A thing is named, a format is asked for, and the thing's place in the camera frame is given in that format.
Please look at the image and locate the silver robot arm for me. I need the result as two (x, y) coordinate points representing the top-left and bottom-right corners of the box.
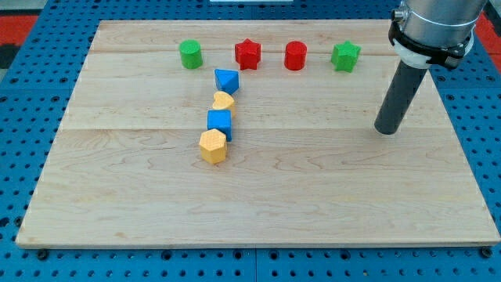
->
(388, 0), (487, 69)

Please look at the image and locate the blue triangle block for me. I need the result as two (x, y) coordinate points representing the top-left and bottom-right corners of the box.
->
(214, 69), (240, 95)

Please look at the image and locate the wooden board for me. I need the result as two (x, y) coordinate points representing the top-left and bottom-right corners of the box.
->
(16, 20), (500, 249)

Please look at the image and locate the blue cube block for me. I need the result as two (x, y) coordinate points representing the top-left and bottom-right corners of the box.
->
(207, 110), (232, 142)

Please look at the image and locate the yellow hexagon block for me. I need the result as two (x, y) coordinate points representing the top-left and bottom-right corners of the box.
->
(199, 129), (227, 165)

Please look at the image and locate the yellow heart block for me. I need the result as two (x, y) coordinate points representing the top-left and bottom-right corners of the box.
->
(212, 91), (236, 118)

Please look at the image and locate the red star block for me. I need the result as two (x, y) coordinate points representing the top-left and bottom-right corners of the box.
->
(235, 38), (261, 70)

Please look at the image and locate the red cylinder block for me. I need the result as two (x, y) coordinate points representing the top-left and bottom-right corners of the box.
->
(284, 41), (307, 71)

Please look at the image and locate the green cylinder block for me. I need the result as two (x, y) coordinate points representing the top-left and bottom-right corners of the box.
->
(179, 39), (203, 69)

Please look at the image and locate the green star block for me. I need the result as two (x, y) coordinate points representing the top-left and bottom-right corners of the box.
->
(330, 41), (362, 73)

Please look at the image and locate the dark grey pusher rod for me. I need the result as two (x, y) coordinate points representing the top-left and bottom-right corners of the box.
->
(374, 61), (427, 135)

